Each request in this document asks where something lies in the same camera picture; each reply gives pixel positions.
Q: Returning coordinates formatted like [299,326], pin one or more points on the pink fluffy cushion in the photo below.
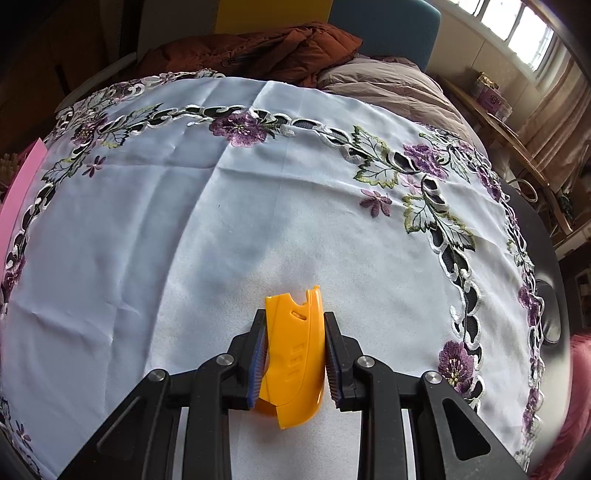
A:
[577,406]

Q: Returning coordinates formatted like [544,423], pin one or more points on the white embroidered floral tablecloth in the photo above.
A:
[184,230]

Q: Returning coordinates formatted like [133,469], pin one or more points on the beige quilt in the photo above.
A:
[392,87]

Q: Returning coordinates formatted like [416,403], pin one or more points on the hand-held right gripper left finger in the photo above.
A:
[257,369]

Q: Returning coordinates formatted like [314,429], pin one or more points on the wooden side table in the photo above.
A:
[508,134]

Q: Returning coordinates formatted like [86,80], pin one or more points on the orange plastic cover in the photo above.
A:
[295,360]

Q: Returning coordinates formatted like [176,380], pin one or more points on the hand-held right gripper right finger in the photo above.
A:
[333,369]

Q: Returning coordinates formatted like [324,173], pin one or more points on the pink cardboard box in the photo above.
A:
[23,194]

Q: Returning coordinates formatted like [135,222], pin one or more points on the window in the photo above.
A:
[521,27]

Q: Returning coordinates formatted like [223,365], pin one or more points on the rust red padded jacket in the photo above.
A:
[277,50]

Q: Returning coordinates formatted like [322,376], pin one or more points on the grey yellow blue sofa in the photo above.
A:
[388,27]

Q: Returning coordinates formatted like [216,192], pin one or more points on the purple gift box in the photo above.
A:
[491,99]

